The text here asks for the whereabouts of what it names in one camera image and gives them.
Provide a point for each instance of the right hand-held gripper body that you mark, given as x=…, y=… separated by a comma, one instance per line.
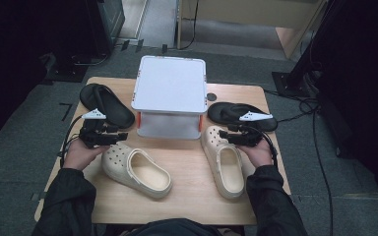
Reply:
x=251, y=136

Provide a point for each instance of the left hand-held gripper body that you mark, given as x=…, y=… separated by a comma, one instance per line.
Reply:
x=92, y=136

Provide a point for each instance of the black slipper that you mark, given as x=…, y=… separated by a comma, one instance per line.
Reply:
x=226, y=113
x=114, y=108

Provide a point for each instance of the beige clog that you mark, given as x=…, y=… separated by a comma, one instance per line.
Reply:
x=144, y=172
x=228, y=170

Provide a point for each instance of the white shoe rack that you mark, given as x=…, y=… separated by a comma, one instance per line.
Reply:
x=170, y=85

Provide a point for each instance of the person's right hand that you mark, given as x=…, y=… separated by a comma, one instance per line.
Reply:
x=259, y=155

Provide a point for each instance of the person's left hand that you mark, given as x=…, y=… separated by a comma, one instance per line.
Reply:
x=78, y=157

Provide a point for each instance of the black round table grommet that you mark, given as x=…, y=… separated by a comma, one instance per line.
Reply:
x=211, y=97

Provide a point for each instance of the black stand base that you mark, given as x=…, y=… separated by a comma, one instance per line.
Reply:
x=285, y=83

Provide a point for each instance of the dark flat stand base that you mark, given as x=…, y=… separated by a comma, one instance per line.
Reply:
x=65, y=73

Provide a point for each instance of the black cabinet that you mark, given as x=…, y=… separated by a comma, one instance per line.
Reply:
x=108, y=23

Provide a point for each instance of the person's dark clothing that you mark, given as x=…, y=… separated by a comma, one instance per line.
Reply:
x=174, y=227

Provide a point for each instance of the light wooden furniture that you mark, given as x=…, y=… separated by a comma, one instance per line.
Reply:
x=242, y=13

